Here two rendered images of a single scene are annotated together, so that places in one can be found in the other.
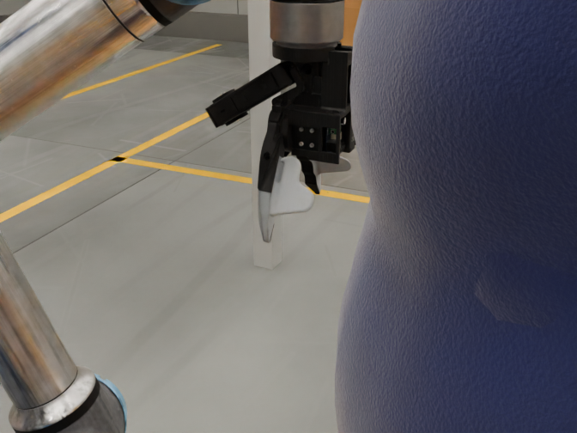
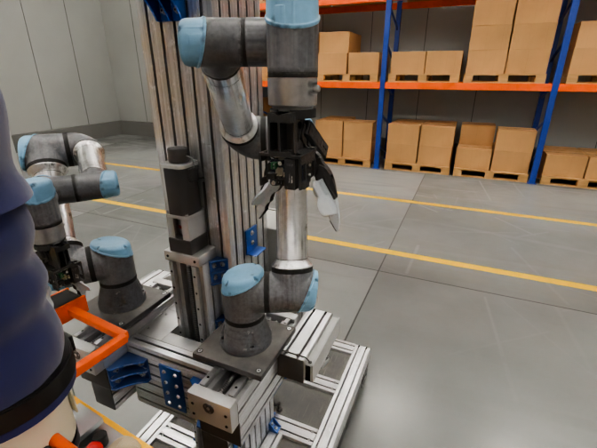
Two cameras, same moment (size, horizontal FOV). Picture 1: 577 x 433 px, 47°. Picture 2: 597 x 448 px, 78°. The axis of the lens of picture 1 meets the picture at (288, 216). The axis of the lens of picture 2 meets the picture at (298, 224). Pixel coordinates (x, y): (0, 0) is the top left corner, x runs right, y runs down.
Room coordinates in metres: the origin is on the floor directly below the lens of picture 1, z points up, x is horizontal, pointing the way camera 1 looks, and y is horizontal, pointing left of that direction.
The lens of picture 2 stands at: (0.71, -0.61, 1.77)
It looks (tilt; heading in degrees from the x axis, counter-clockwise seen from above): 22 degrees down; 90
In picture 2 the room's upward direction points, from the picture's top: straight up
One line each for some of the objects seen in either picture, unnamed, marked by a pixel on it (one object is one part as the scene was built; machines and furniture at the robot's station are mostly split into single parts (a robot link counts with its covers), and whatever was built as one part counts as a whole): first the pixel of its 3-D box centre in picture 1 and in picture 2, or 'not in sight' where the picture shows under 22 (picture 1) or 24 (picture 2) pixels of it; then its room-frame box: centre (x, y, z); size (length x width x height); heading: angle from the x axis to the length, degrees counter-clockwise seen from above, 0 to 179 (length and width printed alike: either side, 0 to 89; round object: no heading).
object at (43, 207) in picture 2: not in sight; (39, 202); (0.09, 0.23, 1.48); 0.09 x 0.08 x 0.11; 120
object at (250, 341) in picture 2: not in sight; (245, 325); (0.55, 0.28, 1.09); 0.15 x 0.15 x 0.10
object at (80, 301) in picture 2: not in sight; (62, 306); (0.07, 0.24, 1.18); 0.09 x 0.08 x 0.05; 61
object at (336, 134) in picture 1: (312, 100); (290, 148); (0.70, -0.03, 1.66); 0.09 x 0.08 x 0.12; 66
